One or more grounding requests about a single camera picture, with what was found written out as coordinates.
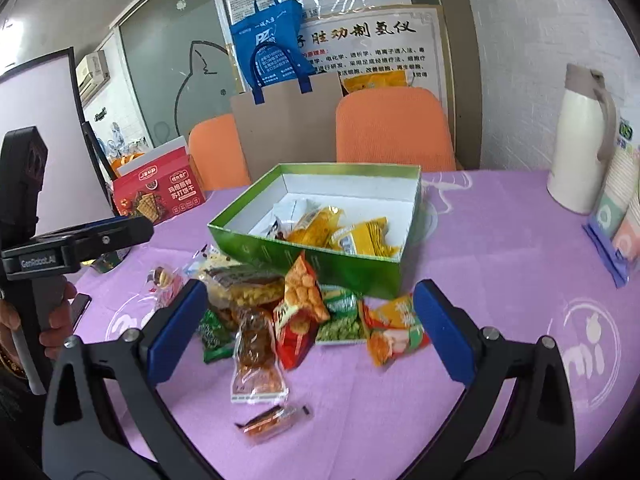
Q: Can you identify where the person's left forearm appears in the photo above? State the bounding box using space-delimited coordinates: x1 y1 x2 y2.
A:
0 355 51 461

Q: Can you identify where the red crispy snack packet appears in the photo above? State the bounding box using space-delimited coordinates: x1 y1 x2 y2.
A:
274 251 331 371

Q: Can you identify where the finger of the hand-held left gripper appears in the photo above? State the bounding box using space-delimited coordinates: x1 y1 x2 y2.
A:
37 216 155 269

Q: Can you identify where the orange chair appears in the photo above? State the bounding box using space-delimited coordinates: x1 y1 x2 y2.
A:
335 86 457 172
188 114 251 192

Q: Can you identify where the green pea snack packet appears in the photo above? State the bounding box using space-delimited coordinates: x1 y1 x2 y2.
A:
314 285 372 347

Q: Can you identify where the round cake clear packet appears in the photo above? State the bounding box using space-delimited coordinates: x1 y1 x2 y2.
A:
146 266 187 308

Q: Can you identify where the yellow snack packet white label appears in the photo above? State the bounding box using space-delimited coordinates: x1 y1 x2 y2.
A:
330 216 405 261

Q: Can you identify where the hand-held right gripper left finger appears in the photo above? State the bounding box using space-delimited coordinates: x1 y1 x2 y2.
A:
41 279 226 480

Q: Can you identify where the clear packet of yellow crackers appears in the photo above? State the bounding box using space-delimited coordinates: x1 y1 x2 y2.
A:
200 265 287 309

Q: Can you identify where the green cardboard box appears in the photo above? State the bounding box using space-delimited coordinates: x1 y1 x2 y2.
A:
207 162 423 300

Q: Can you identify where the plain yellow snack packet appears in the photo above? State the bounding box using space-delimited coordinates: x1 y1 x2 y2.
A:
287 206 346 248

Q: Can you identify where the clear packet of pale chips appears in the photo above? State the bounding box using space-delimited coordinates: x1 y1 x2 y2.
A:
182 244 233 281

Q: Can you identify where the black flat device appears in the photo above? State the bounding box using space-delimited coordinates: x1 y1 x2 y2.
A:
70 292 93 323

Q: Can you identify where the person's left hand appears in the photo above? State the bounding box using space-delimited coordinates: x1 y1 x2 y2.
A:
0 280 78 361

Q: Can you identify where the purple printed tablecloth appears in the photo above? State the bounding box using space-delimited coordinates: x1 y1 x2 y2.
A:
65 167 640 480

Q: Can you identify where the dark green snack packet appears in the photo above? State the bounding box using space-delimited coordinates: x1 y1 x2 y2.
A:
196 308 237 363

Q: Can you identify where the white thermos jug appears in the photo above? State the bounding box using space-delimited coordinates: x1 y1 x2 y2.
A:
546 63 618 216

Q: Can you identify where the red cracker box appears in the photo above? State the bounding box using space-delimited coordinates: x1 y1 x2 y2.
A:
111 135 207 225

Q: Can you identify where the orange bag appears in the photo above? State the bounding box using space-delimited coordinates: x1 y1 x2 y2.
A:
111 151 147 178

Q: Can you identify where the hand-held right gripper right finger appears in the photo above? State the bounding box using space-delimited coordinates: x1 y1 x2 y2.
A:
413 279 576 480

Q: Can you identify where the white air conditioner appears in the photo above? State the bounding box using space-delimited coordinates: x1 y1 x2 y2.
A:
75 50 111 106

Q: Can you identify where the clear packet of brown snack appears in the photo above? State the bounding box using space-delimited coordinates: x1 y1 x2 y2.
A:
231 307 291 403

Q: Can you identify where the brown paper bag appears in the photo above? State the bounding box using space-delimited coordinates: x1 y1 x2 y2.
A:
230 72 346 191

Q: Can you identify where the blue tote bag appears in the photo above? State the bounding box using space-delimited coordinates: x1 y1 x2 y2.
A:
230 0 318 106

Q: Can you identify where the small clear orange packet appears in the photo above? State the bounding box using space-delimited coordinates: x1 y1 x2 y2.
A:
235 404 313 446

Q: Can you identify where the whiteboard with black frame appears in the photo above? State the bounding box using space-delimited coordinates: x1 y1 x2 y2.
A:
0 47 116 281

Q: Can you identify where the orange and green snack packet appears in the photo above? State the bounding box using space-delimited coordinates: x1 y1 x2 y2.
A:
361 294 432 367

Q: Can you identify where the pack of paper cups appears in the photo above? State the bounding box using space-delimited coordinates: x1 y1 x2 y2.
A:
582 115 640 289

